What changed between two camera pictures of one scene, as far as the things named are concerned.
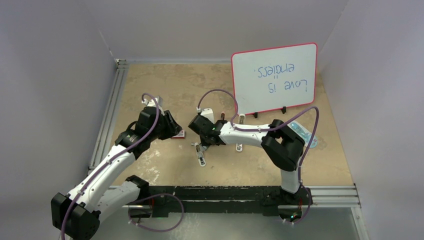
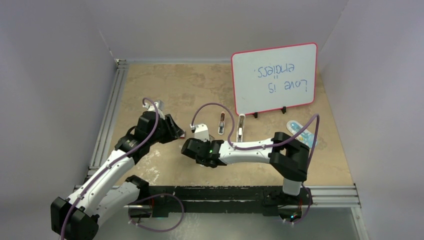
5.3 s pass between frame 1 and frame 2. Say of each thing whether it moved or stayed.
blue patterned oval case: stayed
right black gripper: moved
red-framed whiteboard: stayed
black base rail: stayed
